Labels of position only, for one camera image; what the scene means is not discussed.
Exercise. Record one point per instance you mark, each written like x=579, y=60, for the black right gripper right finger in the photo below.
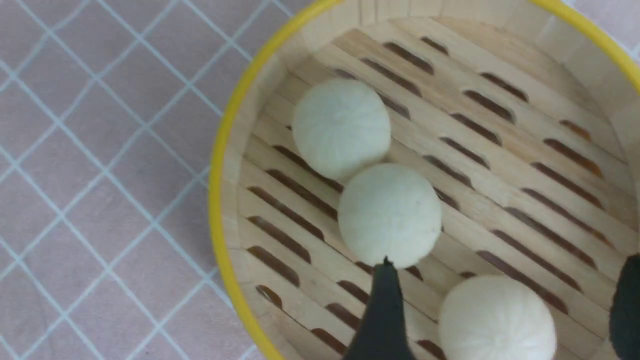
x=624, y=320

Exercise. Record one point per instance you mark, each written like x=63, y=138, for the pink grid tablecloth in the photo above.
x=110, y=112

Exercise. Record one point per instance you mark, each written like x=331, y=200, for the white bun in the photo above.
x=389, y=212
x=494, y=317
x=341, y=126

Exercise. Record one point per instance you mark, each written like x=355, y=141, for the yellow-rimmed bamboo steamer tray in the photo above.
x=524, y=116

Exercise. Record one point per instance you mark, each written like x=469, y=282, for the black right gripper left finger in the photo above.
x=382, y=332

